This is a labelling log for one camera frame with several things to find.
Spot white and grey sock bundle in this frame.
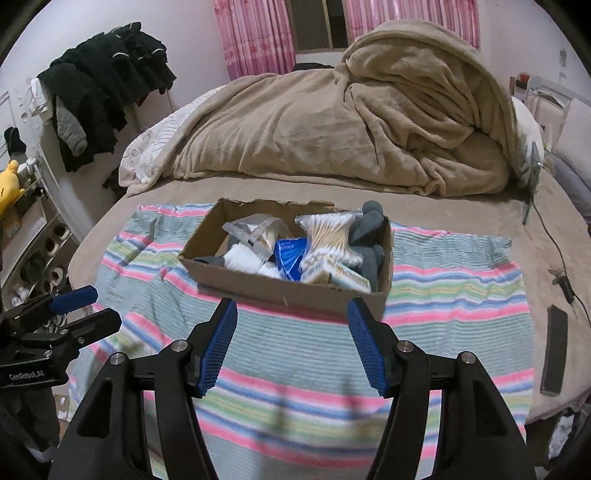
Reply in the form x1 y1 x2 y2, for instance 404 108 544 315
193 236 283 279

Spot clear plastic snack bag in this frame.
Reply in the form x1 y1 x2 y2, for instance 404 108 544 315
222 213 294 261

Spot blue tissue packet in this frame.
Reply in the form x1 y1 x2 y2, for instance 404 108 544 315
274 238 307 282

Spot grey knitted socks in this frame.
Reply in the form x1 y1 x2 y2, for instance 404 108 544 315
349 200 385 292

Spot bag of cotton swabs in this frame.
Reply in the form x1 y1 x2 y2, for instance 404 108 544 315
294 211 363 270

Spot yellow plush toy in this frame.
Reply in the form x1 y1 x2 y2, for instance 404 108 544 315
0 160 24 216

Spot black smartphone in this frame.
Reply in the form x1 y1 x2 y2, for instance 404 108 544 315
540 305 568 397

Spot white floral quilt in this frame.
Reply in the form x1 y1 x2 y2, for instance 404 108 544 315
118 85 223 188

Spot open cardboard box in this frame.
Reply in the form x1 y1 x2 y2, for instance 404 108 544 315
179 199 393 318

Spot beige bed sheet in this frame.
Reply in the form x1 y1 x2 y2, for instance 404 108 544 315
69 172 590 423

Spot black clothes pile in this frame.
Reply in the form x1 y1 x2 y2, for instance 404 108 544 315
38 22 176 173

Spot tablet leaning on blanket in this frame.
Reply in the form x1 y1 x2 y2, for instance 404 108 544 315
522 143 543 225

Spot white pillow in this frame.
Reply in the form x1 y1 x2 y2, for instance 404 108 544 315
553 98 591 187

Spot pink curtain left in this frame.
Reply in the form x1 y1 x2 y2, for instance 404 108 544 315
213 0 296 80

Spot pink curtain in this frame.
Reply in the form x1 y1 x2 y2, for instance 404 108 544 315
213 0 296 80
342 0 481 49

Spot beige fleece blanket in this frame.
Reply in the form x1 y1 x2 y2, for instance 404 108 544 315
126 19 521 198

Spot dark window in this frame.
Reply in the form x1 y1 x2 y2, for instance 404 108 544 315
287 0 349 53

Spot pink curtain right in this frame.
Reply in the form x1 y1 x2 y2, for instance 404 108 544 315
342 0 481 49

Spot black charging cable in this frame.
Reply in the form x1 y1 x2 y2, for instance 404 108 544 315
533 202 591 328

